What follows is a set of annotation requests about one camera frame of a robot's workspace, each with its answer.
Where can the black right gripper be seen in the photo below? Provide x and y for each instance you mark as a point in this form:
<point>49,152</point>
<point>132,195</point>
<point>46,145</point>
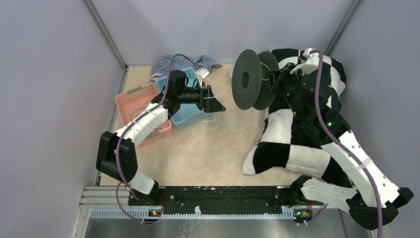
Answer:
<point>285,75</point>

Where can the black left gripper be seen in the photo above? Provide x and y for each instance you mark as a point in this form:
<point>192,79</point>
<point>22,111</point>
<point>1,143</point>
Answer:
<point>208,105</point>

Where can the black cable spool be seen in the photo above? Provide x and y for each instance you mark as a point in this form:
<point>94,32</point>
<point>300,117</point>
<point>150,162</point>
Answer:
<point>250,80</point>

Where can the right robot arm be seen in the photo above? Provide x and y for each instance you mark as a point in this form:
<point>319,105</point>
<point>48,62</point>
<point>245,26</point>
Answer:
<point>374,200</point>

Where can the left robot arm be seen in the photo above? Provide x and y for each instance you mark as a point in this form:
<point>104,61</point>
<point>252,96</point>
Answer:
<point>116,156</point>

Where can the blue perforated plastic basket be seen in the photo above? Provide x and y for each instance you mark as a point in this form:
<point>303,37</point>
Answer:
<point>189,114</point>

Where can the blue white striped cloth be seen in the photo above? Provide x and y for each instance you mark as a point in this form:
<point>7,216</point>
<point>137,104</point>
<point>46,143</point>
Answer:
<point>160,68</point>

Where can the pink perforated plastic basket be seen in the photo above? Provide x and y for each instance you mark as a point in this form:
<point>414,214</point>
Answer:
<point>131,103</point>

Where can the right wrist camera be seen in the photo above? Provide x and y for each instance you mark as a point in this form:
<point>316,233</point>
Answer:
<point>314,61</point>

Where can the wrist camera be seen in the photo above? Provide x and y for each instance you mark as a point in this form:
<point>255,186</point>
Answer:
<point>202,73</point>
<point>314,61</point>

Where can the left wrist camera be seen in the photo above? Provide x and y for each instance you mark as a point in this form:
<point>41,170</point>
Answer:
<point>202,73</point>

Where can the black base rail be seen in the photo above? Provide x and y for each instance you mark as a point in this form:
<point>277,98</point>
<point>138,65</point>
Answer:
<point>222,200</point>

